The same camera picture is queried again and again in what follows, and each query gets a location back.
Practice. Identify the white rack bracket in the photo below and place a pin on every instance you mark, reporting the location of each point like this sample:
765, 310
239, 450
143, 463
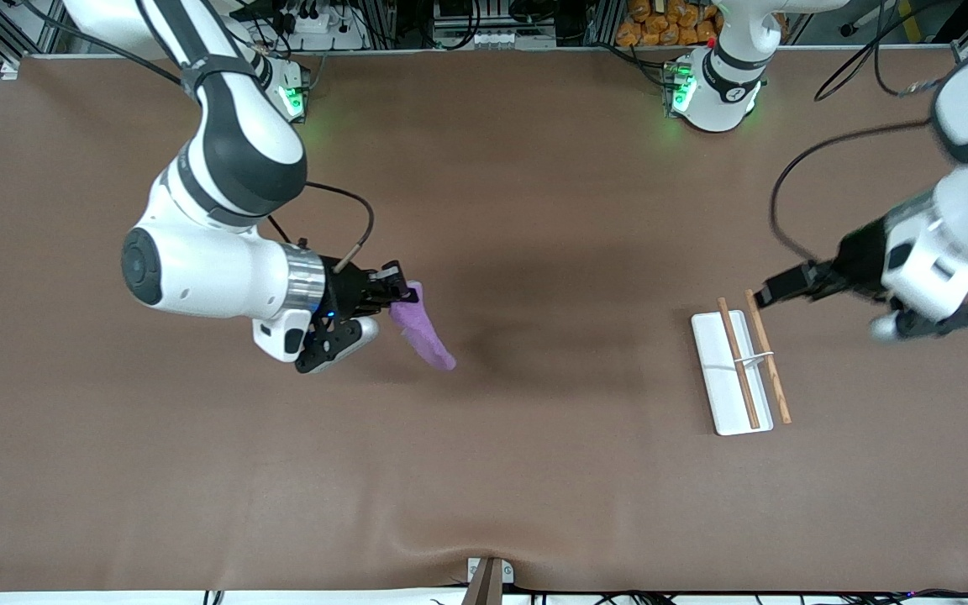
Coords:
753, 358

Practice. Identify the purple towel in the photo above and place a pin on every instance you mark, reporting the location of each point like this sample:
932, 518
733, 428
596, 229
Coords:
423, 332

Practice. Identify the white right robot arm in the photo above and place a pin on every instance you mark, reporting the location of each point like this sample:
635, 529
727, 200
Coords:
223, 252

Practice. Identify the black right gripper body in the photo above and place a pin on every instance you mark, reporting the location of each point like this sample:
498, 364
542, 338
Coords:
349, 291

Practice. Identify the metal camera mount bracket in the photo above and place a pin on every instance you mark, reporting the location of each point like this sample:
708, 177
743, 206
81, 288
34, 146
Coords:
488, 580

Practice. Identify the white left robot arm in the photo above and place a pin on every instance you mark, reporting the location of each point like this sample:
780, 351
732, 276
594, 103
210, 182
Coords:
963, 210

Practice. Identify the white rack base tray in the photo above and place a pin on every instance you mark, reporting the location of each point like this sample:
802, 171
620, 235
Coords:
723, 395

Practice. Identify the wooden rack rod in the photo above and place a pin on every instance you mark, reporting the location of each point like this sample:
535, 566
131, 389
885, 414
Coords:
740, 370
774, 378

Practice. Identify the orange snack bags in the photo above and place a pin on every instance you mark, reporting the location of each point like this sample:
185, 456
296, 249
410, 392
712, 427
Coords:
669, 23

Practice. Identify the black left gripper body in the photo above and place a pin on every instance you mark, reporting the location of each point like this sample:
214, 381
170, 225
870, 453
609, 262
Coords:
858, 259

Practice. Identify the white power strip with plugs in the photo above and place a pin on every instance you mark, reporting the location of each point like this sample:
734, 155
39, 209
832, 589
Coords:
320, 25

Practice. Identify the long white socket strip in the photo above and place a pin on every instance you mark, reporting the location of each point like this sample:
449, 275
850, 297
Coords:
492, 39

